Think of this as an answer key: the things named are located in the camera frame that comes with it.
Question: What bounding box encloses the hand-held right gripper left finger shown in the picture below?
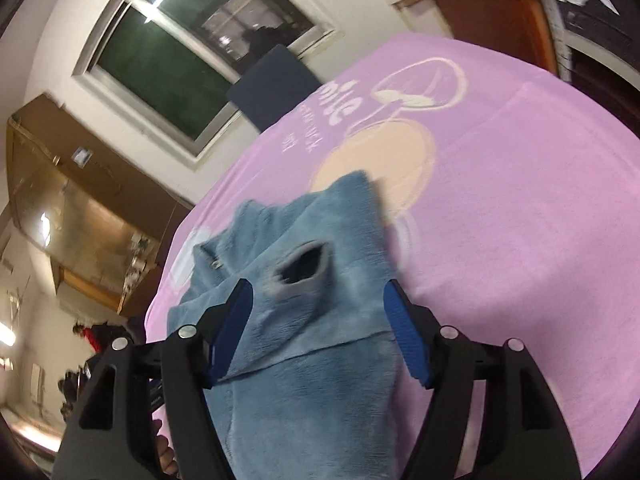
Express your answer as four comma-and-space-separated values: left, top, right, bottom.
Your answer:
52, 278, 251, 480

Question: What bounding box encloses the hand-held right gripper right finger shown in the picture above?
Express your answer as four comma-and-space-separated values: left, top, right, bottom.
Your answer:
382, 280, 583, 480

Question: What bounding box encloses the blue fleece garment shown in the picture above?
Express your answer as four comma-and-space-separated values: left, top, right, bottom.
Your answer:
167, 170, 426, 480

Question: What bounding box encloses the person's left hand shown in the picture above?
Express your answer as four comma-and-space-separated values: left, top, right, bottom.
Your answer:
152, 417, 178, 478

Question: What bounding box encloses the purple printed blanket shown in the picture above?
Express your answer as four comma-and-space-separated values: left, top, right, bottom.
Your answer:
145, 32, 640, 480

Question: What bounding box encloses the wooden glass display cabinet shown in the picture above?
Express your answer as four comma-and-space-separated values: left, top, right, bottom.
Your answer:
6, 92, 193, 316

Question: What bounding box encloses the dark blue chair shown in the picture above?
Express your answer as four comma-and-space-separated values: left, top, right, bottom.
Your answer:
226, 44, 323, 133

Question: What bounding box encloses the white framed window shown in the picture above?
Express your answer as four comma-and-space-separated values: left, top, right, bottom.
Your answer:
72, 0, 346, 161

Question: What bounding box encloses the brown wooden furniture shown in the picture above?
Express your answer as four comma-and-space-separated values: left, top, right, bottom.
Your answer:
432, 0, 558, 76

